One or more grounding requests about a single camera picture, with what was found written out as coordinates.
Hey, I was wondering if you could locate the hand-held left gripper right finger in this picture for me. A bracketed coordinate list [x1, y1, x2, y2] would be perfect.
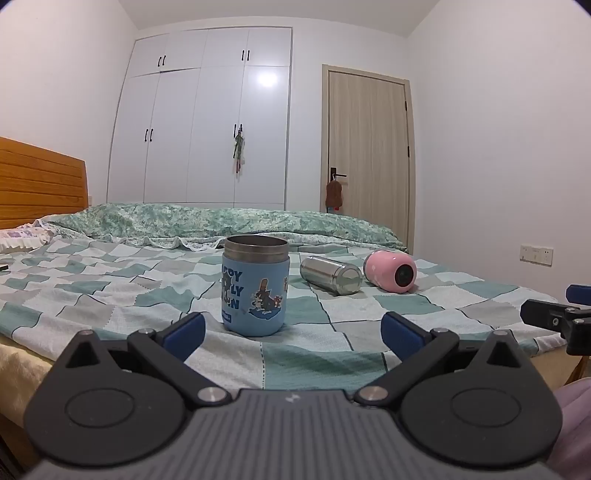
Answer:
[353, 311, 539, 409]

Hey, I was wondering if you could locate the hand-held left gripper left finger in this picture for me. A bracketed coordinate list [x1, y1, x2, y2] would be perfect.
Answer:
[53, 312, 233, 409]

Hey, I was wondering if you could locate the stainless steel cup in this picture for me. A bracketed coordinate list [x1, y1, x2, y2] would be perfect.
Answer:
[300, 256, 363, 296]

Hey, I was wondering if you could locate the blue cartoon print cup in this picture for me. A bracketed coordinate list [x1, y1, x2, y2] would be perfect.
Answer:
[220, 234, 291, 337]

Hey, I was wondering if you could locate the checked green blanket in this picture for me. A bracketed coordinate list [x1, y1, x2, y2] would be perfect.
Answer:
[0, 234, 575, 394]

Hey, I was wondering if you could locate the person's pink clothing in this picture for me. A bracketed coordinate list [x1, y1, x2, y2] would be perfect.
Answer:
[551, 376, 591, 480]

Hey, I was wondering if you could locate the green floral quilt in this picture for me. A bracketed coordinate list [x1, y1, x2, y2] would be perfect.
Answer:
[46, 202, 410, 256]

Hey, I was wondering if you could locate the brown hanging plush toy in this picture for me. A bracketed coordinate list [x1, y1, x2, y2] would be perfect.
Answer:
[325, 177, 344, 213]

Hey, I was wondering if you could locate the yellow bed sheet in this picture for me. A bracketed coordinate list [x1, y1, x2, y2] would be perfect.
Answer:
[0, 331, 63, 428]

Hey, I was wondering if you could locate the wooden door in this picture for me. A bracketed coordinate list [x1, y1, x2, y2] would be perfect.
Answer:
[321, 64, 414, 254]

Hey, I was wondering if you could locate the green hanging ornament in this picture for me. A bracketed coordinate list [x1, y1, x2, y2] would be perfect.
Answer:
[232, 124, 246, 175]

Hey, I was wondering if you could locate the white patterned pillow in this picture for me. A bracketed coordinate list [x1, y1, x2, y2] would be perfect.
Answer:
[0, 220, 57, 253]

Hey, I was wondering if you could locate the wooden headboard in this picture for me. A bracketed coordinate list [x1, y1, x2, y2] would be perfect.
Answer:
[0, 137, 89, 230]

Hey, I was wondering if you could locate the white wardrobe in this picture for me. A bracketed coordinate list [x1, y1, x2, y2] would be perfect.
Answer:
[106, 26, 293, 211]

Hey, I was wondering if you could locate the white wall socket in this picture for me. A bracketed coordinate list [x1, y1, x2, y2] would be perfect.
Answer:
[519, 244, 554, 267]

